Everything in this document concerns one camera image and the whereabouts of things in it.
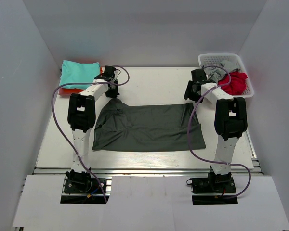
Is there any dark grey t-shirt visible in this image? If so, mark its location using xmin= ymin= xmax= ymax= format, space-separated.
xmin=92 ymin=99 xmax=206 ymax=152

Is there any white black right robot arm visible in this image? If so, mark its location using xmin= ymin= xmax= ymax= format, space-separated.
xmin=184 ymin=67 xmax=248 ymax=192

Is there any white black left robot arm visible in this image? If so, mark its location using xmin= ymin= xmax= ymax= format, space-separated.
xmin=67 ymin=66 xmax=119 ymax=174

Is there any light grey t-shirt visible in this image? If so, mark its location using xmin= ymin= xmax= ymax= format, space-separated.
xmin=202 ymin=60 xmax=240 ymax=83

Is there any white plastic laundry basket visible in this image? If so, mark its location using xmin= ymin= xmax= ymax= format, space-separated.
xmin=198 ymin=53 xmax=254 ymax=98

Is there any teal folded t-shirt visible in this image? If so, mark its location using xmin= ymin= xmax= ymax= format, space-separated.
xmin=59 ymin=60 xmax=101 ymax=90

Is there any red t-shirt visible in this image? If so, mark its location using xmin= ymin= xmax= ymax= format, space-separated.
xmin=218 ymin=72 xmax=248 ymax=96

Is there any orange folded t-shirt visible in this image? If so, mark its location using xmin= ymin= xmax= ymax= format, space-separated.
xmin=59 ymin=67 xmax=102 ymax=96

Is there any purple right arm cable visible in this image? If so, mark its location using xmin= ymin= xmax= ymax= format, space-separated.
xmin=186 ymin=64 xmax=252 ymax=199

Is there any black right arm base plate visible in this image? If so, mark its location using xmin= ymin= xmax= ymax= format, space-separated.
xmin=186 ymin=169 xmax=238 ymax=205

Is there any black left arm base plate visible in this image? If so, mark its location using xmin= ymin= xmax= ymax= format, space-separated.
xmin=60 ymin=177 xmax=106 ymax=205

